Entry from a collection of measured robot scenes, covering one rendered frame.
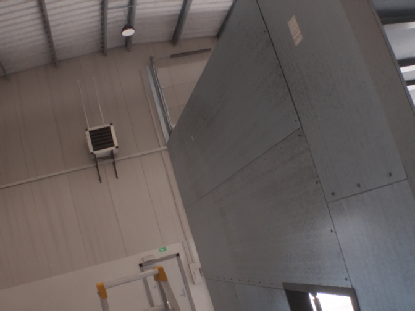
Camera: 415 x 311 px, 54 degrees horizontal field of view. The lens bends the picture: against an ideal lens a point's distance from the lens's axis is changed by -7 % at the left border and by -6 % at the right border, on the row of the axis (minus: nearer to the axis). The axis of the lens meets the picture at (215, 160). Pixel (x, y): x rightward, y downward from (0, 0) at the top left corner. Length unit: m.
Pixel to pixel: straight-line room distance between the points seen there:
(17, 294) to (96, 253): 2.26
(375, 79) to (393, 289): 0.55
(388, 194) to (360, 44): 0.37
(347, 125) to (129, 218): 10.53
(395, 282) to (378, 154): 0.34
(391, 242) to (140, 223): 10.57
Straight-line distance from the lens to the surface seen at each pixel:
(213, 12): 12.30
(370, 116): 1.10
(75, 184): 11.67
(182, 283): 11.60
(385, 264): 1.21
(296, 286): 1.79
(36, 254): 11.61
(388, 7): 2.00
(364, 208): 1.21
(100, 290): 2.21
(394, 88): 1.10
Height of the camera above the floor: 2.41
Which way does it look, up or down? 9 degrees up
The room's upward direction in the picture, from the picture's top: 17 degrees counter-clockwise
